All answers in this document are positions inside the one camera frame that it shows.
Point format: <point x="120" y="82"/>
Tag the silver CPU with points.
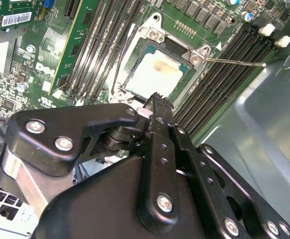
<point x="157" y="72"/>

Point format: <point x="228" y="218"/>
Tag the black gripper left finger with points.
<point x="60" y="124"/>

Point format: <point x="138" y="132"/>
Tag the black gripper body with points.
<point x="97" y="204"/>

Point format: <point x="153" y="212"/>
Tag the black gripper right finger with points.
<point x="209" y="179"/>

